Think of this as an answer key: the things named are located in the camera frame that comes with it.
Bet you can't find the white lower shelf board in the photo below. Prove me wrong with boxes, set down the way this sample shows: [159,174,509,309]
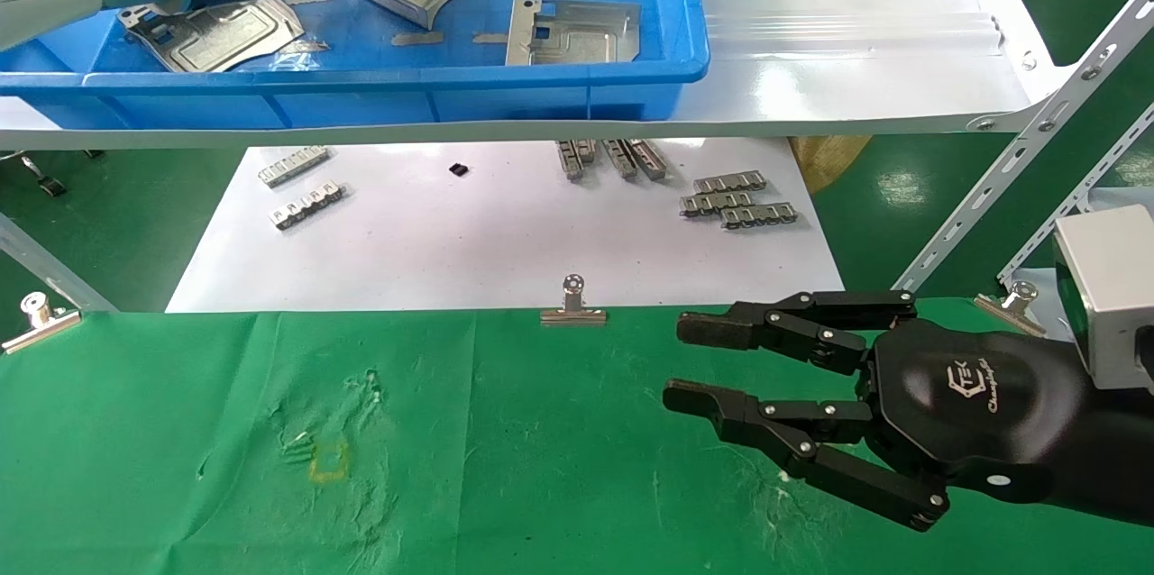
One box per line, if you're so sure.
[165,138,846,315]

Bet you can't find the white slotted shelf post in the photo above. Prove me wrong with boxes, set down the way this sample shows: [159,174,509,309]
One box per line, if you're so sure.
[996,102,1154,286]
[893,0,1154,294]
[0,213,120,315]

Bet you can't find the green table cloth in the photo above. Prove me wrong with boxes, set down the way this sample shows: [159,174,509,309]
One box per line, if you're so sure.
[0,296,1154,575]

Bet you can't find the slotted rim metal plate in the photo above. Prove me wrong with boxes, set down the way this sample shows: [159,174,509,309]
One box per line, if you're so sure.
[117,0,306,74]

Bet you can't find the blue plastic bin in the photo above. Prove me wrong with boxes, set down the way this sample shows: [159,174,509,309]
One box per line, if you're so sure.
[0,0,711,132]

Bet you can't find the tan woven bag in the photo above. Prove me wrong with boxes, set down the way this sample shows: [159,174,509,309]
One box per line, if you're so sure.
[790,136,874,196]

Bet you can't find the silver binder clip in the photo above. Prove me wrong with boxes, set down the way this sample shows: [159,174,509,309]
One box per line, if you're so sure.
[974,280,1049,339]
[540,274,609,326]
[2,291,82,355]

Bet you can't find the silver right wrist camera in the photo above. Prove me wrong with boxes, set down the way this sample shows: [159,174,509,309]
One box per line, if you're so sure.
[1053,204,1154,391]

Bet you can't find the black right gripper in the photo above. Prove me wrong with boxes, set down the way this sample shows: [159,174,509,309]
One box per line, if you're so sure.
[663,289,1096,533]

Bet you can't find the flat square hole metal plate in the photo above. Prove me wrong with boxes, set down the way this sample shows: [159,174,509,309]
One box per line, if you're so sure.
[505,0,643,67]

